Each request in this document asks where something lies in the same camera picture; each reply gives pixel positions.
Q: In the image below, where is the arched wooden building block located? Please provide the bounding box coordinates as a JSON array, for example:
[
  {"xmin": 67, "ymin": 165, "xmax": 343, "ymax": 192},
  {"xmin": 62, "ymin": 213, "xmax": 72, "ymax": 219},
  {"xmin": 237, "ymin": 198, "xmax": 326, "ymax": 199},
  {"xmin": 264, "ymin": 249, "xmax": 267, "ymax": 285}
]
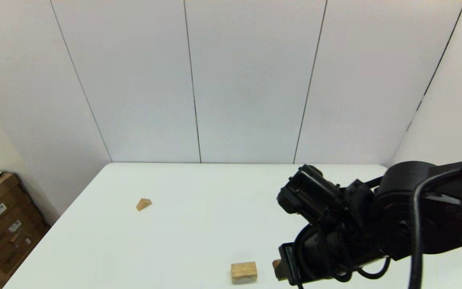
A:
[{"xmin": 231, "ymin": 262, "xmax": 258, "ymax": 285}]

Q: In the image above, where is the thin black right gripper cable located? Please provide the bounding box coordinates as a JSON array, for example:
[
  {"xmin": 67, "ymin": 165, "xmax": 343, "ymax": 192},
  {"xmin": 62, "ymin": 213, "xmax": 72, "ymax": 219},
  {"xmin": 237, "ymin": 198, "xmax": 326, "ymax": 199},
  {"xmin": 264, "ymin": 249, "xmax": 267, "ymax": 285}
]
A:
[{"xmin": 333, "ymin": 257, "xmax": 392, "ymax": 281}]

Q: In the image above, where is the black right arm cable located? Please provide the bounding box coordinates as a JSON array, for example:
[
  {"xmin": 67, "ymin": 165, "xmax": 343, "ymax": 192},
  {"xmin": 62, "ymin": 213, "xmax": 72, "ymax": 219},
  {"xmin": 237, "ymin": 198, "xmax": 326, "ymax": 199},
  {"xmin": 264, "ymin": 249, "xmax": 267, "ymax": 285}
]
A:
[{"xmin": 411, "ymin": 160, "xmax": 462, "ymax": 289}]

